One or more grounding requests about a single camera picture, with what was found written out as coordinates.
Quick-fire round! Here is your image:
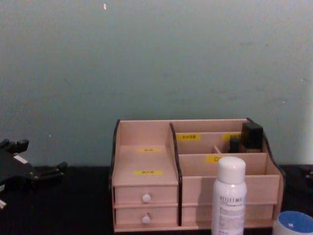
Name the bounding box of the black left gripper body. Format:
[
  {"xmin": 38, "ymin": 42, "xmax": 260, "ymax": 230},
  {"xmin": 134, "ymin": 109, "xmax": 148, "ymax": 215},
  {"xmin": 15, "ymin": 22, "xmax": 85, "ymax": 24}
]
[{"xmin": 0, "ymin": 148, "xmax": 39, "ymax": 196}]

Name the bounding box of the black table cloth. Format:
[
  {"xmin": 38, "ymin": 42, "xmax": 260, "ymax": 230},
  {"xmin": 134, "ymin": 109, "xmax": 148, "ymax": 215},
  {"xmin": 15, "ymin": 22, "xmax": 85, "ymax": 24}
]
[{"xmin": 0, "ymin": 164, "xmax": 313, "ymax": 235}]

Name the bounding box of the white jar with blue lid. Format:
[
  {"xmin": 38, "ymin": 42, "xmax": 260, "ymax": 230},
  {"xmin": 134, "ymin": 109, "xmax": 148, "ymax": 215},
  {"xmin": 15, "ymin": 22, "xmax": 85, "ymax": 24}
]
[{"xmin": 273, "ymin": 211, "xmax": 313, "ymax": 235}]

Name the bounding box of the tall black-capped bottle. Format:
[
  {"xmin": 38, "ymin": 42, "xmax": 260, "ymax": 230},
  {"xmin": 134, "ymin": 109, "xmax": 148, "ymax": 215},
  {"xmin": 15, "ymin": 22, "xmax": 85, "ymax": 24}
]
[{"xmin": 240, "ymin": 121, "xmax": 265, "ymax": 154}]

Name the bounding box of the small black-capped tube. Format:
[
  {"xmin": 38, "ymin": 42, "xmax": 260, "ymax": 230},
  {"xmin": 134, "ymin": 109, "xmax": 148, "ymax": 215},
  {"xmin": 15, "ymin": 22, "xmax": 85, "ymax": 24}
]
[{"xmin": 228, "ymin": 138, "xmax": 242, "ymax": 154}]

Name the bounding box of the white spray bottle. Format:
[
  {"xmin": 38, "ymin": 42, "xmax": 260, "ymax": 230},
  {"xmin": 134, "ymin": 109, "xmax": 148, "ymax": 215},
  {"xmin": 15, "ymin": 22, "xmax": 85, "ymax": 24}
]
[{"xmin": 211, "ymin": 157, "xmax": 247, "ymax": 235}]

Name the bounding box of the wooden drawer with white knob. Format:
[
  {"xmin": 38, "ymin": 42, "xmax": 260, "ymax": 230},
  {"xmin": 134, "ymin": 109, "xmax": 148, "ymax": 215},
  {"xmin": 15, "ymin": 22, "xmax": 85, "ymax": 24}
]
[
  {"xmin": 114, "ymin": 186, "xmax": 179, "ymax": 205},
  {"xmin": 114, "ymin": 206, "xmax": 179, "ymax": 227}
]

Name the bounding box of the pale wooden desk organizer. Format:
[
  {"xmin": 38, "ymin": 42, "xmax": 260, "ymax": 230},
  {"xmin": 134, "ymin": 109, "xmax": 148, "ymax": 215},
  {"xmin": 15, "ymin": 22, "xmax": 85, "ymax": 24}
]
[{"xmin": 109, "ymin": 117, "xmax": 287, "ymax": 233}]

